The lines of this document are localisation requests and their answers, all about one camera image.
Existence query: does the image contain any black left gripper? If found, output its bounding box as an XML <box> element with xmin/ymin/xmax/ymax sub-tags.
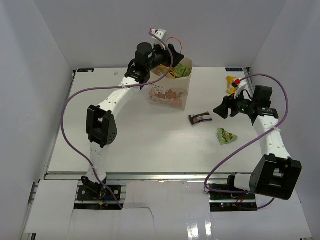
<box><xmin>145</xmin><ymin>42</ymin><xmax>184</xmax><ymax>72</ymax></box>

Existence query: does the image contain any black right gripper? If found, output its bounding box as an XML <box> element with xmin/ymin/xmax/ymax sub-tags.
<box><xmin>213</xmin><ymin>88</ymin><xmax>256</xmax><ymax>120</ymax></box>

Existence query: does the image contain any large brown paper snack bag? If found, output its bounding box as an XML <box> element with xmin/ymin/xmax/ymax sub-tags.
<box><xmin>152</xmin><ymin>64</ymin><xmax>169</xmax><ymax>77</ymax></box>

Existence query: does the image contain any brown chocolate bar wrapper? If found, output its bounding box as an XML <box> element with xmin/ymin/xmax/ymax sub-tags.
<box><xmin>188</xmin><ymin>111</ymin><xmax>213</xmax><ymax>125</ymax></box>

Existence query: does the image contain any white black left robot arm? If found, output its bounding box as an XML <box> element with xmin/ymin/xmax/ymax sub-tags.
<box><xmin>81</xmin><ymin>42</ymin><xmax>185</xmax><ymax>200</ymax></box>

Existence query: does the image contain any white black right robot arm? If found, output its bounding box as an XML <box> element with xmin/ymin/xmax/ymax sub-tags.
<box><xmin>213</xmin><ymin>83</ymin><xmax>302</xmax><ymax>200</ymax></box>

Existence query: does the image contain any cream bear paper bag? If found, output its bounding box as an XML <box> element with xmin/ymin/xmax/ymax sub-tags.
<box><xmin>148</xmin><ymin>57</ymin><xmax>193</xmax><ymax>110</ymax></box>

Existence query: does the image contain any yellow snack packet far right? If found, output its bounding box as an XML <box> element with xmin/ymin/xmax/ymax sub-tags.
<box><xmin>226</xmin><ymin>76</ymin><xmax>238</xmax><ymax>95</ymax></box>

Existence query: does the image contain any green triangular snack packet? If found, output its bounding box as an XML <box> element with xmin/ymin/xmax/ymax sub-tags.
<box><xmin>217</xmin><ymin>128</ymin><xmax>238</xmax><ymax>145</ymax></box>

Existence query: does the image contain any blue logo sticker right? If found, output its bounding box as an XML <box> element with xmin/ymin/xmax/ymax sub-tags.
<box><xmin>225</xmin><ymin>67</ymin><xmax>243</xmax><ymax>72</ymax></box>

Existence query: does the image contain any blue logo sticker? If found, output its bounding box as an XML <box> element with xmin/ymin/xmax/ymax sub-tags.
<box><xmin>76</xmin><ymin>68</ymin><xmax>95</xmax><ymax>73</ymax></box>
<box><xmin>225</xmin><ymin>67</ymin><xmax>243</xmax><ymax>72</ymax></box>

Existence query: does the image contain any blue logo sticker left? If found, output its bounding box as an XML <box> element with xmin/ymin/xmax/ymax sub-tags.
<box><xmin>76</xmin><ymin>68</ymin><xmax>95</xmax><ymax>73</ymax></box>

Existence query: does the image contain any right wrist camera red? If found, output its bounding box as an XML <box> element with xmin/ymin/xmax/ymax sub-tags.
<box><xmin>231</xmin><ymin>78</ymin><xmax>247</xmax><ymax>99</ymax></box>

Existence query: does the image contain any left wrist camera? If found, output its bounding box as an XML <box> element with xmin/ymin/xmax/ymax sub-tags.
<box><xmin>150</xmin><ymin>28</ymin><xmax>167</xmax><ymax>41</ymax></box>

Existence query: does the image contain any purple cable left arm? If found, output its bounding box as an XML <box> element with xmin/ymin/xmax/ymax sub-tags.
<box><xmin>60</xmin><ymin>29</ymin><xmax>175</xmax><ymax>209</ymax></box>

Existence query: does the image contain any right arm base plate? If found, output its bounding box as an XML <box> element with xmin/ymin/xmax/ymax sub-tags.
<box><xmin>209</xmin><ymin>184</ymin><xmax>256</xmax><ymax>201</ymax></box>

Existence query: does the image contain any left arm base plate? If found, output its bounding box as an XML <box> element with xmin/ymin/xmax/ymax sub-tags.
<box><xmin>76</xmin><ymin>185</ymin><xmax>122</xmax><ymax>201</ymax></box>

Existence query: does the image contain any aluminium frame rail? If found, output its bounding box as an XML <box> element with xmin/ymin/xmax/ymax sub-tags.
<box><xmin>43</xmin><ymin>172</ymin><xmax>285</xmax><ymax>183</ymax></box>

